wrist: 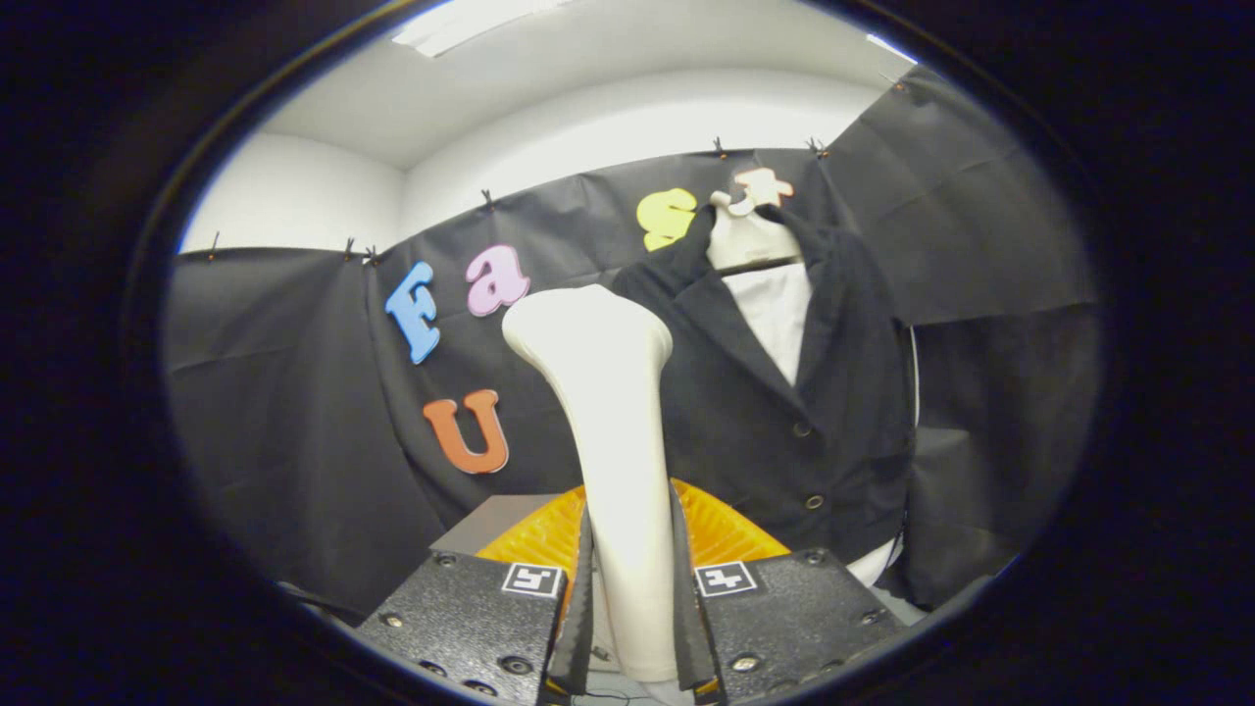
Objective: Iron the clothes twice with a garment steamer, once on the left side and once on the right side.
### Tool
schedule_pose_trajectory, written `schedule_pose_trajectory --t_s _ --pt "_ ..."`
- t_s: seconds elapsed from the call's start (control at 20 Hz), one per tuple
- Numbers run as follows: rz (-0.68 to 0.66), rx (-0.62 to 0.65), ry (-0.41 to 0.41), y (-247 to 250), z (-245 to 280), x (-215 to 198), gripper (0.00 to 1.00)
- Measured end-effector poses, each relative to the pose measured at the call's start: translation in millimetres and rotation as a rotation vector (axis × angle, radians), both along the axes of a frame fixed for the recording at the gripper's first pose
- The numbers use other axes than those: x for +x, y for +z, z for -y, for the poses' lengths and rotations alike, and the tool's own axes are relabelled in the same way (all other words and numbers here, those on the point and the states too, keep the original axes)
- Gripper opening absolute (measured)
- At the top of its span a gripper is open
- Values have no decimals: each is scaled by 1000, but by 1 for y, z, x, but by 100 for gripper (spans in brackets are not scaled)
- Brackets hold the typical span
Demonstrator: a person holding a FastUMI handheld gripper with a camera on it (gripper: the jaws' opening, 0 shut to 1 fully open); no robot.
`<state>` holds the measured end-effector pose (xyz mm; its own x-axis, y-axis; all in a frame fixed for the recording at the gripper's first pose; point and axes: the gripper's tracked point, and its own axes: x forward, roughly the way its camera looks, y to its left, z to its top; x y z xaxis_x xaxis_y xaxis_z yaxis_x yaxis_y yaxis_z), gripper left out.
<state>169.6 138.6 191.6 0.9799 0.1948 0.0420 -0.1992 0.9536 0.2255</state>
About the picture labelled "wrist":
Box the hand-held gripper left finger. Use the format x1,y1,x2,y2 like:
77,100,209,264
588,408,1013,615
355,485,594,706

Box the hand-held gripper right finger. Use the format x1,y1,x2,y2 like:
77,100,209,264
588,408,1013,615
670,479,908,706

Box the cream garment steamer head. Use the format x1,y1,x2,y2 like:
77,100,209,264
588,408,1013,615
502,284,679,683

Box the black blazer jacket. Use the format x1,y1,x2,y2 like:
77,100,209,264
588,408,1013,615
610,201,918,570

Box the white steamer board pad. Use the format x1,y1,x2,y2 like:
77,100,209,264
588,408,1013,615
726,263,898,587

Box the cream clothes hanger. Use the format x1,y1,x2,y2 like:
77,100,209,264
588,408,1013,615
706,186,807,274

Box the grey cabinet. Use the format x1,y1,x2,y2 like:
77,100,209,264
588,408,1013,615
429,494,560,555

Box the black backdrop cloth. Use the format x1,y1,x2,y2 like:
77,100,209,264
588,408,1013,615
162,64,1099,619

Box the row of backdrop clips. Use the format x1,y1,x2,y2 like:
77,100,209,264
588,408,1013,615
206,74,908,268

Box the large ceiling light panel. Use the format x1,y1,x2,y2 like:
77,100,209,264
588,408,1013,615
392,0,579,58

